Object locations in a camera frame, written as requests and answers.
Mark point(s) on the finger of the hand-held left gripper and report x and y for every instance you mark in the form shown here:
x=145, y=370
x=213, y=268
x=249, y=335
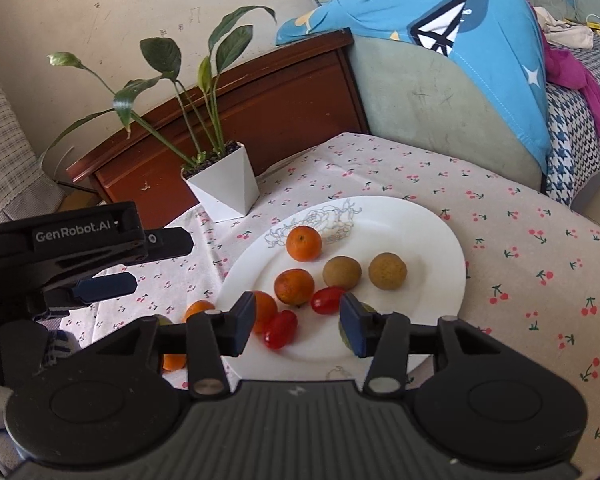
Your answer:
x=107, y=287
x=172, y=242

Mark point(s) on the green plum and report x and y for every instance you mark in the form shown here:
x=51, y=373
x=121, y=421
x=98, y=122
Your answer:
x=161, y=320

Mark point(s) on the cream cloth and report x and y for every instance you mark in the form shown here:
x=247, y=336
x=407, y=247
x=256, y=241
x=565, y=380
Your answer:
x=570, y=35

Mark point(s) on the red cherry tomato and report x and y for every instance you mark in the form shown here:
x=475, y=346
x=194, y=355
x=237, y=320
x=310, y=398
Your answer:
x=281, y=329
x=327, y=299

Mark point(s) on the beige checkered cloth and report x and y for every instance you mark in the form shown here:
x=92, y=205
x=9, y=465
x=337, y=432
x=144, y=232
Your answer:
x=0, y=125

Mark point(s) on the houndstooth blanket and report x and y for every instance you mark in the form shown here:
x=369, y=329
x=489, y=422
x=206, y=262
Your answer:
x=575, y=125

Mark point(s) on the orange mandarin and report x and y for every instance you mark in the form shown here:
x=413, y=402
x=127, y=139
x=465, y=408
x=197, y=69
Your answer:
x=174, y=361
x=294, y=287
x=266, y=310
x=304, y=243
x=197, y=309

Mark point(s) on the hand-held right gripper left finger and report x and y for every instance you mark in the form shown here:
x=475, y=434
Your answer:
x=242, y=322

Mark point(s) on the cherry print tablecloth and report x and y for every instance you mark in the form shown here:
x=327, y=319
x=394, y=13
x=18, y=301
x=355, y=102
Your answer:
x=505, y=260

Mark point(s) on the magenta cloth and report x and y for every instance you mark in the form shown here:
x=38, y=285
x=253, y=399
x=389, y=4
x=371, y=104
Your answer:
x=570, y=67

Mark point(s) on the pale green cushion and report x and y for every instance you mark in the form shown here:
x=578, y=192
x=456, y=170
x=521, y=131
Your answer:
x=420, y=105

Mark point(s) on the blue printed quilt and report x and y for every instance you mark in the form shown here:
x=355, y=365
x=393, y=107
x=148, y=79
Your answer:
x=405, y=10

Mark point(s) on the potted plant in white pot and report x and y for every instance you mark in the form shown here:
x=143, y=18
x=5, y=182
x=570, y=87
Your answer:
x=225, y=185

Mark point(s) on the white ceramic plate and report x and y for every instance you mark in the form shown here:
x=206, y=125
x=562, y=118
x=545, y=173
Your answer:
x=410, y=240

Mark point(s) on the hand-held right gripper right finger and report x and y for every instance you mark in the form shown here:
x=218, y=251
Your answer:
x=352, y=327

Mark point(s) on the brown kiwi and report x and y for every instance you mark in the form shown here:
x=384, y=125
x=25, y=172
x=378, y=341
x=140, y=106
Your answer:
x=370, y=309
x=387, y=271
x=342, y=272

